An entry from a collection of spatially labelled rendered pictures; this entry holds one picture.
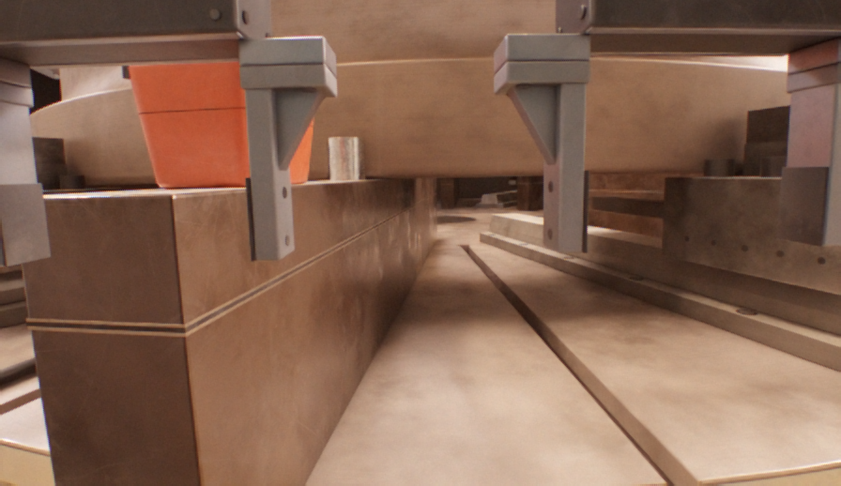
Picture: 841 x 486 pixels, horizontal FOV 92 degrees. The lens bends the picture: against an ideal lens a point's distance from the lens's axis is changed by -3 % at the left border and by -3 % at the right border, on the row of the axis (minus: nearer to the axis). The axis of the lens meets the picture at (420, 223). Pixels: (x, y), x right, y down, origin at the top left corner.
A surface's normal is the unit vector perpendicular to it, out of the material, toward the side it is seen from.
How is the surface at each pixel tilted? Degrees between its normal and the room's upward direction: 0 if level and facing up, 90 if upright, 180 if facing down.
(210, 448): 90
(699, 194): 90
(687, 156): 90
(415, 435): 0
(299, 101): 90
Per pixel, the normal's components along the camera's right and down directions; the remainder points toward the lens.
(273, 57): 0.02, 0.11
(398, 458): -0.02, -0.99
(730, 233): -0.96, 0.05
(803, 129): -1.00, 0.02
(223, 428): 0.99, 0.00
